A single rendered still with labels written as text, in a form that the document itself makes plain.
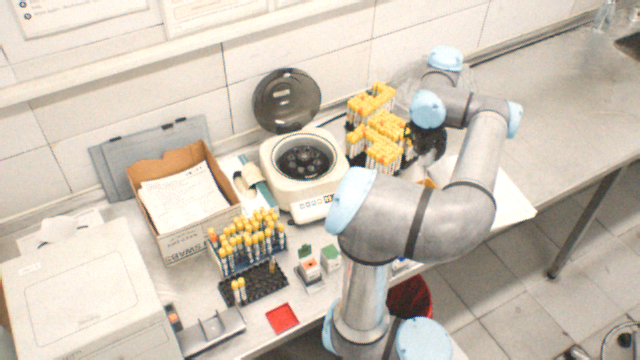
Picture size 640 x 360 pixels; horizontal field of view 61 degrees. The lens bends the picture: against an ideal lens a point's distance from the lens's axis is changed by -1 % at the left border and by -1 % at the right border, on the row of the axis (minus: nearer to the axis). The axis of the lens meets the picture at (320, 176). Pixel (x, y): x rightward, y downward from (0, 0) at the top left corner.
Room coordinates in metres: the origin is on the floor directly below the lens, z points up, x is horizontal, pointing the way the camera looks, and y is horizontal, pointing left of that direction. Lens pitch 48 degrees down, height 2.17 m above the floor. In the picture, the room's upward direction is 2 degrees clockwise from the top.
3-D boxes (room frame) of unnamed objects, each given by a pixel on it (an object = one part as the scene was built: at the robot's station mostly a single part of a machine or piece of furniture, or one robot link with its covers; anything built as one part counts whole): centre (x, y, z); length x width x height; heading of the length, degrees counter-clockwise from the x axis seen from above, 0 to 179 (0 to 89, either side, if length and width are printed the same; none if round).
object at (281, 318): (0.67, 0.09, 0.88); 0.07 x 0.07 x 0.01; 31
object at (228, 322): (0.60, 0.27, 0.92); 0.21 x 0.07 x 0.05; 121
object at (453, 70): (0.99, -0.26, 1.43); 0.09 x 0.08 x 0.11; 159
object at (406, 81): (1.54, -0.32, 0.97); 0.26 x 0.17 x 0.19; 142
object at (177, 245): (0.99, 0.39, 0.95); 0.29 x 0.25 x 0.15; 31
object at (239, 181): (1.07, 0.21, 0.92); 0.24 x 0.12 x 0.10; 31
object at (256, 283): (0.76, 0.17, 0.93); 0.17 x 0.09 x 0.11; 122
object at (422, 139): (0.99, -0.26, 1.27); 0.09 x 0.08 x 0.12; 118
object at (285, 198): (1.13, 0.04, 0.94); 0.30 x 0.24 x 0.12; 22
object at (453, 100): (0.89, -0.25, 1.43); 0.11 x 0.11 x 0.08; 69
